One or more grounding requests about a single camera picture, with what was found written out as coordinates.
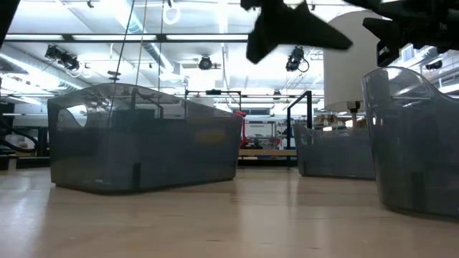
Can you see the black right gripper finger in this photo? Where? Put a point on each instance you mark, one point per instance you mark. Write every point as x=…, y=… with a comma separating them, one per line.
x=376, y=4
x=394, y=36

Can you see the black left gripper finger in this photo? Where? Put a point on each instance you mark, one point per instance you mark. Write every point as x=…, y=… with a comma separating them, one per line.
x=261, y=39
x=308, y=30

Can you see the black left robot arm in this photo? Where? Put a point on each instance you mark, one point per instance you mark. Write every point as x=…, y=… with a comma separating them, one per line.
x=6, y=14

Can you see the light wooden shelf board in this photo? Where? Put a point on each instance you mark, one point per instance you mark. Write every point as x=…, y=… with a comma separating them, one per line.
x=267, y=152

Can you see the black ceiling spotlight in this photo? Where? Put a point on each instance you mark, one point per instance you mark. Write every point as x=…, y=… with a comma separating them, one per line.
x=205, y=63
x=62, y=57
x=295, y=59

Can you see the white shade wooden base lamp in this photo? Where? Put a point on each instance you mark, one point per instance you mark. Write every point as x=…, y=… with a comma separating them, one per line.
x=348, y=71

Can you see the red background object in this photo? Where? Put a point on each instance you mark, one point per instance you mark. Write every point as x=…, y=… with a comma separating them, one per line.
x=242, y=125

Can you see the translucent grey plastic bin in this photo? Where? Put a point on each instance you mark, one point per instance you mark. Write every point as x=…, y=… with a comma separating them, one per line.
x=143, y=157
x=333, y=154
x=416, y=150

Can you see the thin black bar frame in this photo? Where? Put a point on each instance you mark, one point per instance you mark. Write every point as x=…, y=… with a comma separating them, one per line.
x=215, y=92

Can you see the black metal shelf bracket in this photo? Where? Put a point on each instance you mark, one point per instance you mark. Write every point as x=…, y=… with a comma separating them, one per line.
x=289, y=125
x=135, y=98

